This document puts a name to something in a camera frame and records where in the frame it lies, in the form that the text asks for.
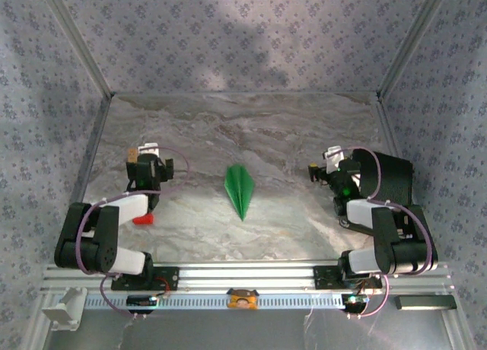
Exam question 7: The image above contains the green square paper sheet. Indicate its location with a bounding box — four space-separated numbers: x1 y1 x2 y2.
224 164 256 222

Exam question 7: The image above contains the black mesh box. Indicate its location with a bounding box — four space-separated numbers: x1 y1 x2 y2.
352 148 415 207

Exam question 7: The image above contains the black circuit board with LED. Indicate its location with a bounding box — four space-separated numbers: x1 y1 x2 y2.
341 293 370 308
126 294 159 309

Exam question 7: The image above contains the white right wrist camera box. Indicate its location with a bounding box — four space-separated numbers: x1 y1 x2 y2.
323 146 345 168

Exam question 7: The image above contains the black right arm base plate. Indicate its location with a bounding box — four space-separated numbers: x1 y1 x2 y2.
313 265 383 291

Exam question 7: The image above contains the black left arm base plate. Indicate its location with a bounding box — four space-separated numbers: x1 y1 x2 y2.
110 266 180 291

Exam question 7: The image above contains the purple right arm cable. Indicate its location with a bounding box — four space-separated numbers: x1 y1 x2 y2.
340 146 434 320

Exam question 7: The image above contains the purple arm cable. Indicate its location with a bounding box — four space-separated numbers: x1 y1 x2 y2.
340 146 434 320
75 146 190 320

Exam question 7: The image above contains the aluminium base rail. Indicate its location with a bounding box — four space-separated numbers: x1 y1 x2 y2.
40 262 456 294

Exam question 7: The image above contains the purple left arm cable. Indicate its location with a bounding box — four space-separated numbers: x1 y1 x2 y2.
75 146 190 320

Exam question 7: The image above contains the grey slotted cable duct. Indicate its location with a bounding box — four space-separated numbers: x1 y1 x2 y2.
83 291 348 311

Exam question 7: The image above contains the aluminium frame post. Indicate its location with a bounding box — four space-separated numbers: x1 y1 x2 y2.
37 0 114 98
376 0 452 100

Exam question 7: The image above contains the white plastic bracket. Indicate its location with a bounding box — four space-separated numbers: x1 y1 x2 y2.
40 287 88 331

